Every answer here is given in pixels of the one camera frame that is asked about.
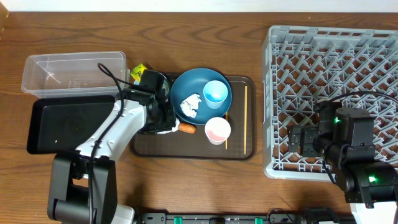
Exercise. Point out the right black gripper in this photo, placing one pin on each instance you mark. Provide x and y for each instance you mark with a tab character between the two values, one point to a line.
310	133

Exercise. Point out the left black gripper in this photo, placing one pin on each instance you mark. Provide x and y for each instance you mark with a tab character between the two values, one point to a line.
171	123

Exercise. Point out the yellow snack wrapper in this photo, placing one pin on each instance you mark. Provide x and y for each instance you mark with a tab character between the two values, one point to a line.
137	72

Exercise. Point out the pink cup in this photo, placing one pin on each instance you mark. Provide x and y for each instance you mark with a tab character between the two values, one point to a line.
215	130

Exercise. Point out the light blue cup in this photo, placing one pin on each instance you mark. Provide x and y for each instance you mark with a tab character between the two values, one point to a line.
215	93

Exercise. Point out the white tissue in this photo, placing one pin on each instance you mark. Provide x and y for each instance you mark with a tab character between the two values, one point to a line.
190	105
174	129

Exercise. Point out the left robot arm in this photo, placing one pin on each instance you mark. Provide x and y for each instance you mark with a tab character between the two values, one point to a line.
83	186

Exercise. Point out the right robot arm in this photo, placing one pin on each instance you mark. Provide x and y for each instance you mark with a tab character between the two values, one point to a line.
343	138

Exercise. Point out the grey dishwasher rack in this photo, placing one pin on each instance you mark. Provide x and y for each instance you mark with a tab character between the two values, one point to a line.
302	65

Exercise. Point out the orange carrot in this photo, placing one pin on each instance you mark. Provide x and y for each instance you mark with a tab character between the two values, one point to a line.
187	128

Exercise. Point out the light blue small bowl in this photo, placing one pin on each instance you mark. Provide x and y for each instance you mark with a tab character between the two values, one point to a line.
167	88

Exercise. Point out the dark blue plate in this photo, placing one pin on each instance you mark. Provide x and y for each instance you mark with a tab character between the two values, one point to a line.
193	82

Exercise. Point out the dark brown serving tray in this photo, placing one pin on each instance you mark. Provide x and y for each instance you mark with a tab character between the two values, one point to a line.
197	146

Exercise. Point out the short wooden chopstick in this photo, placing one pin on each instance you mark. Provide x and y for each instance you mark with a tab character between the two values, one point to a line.
227	131

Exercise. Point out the long wooden chopstick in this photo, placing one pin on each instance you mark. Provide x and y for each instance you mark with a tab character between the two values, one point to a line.
245	118

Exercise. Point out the clear plastic bin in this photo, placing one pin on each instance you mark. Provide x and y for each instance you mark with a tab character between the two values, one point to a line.
73	74

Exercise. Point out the black rectangular bin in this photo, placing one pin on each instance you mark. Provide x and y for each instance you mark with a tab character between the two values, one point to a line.
59	124

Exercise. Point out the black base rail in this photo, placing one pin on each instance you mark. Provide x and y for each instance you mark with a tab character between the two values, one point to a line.
163	218

